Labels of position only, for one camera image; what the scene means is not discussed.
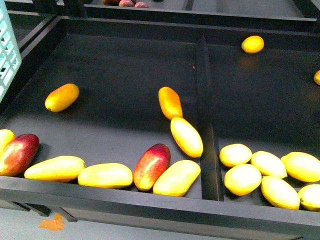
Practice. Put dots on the black tray divider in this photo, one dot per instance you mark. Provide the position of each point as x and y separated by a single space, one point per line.
211 176

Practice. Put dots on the light blue plastic basket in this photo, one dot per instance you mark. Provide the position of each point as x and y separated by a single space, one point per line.
10 57

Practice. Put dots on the orange yellow mango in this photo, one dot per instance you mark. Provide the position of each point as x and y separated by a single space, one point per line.
170 103
62 98

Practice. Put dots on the yellow lemon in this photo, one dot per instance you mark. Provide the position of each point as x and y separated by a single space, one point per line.
269 164
310 197
253 44
302 166
242 179
279 193
316 77
235 154

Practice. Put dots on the orange floor tape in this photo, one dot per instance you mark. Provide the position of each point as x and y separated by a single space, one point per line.
55 224

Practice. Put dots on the red yellow mango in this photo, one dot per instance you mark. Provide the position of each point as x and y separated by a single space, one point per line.
152 164
18 154

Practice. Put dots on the red fruit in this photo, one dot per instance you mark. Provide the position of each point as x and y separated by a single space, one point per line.
127 3
141 4

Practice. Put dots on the black fruit display tray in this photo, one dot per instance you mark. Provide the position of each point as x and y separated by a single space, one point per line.
266 100

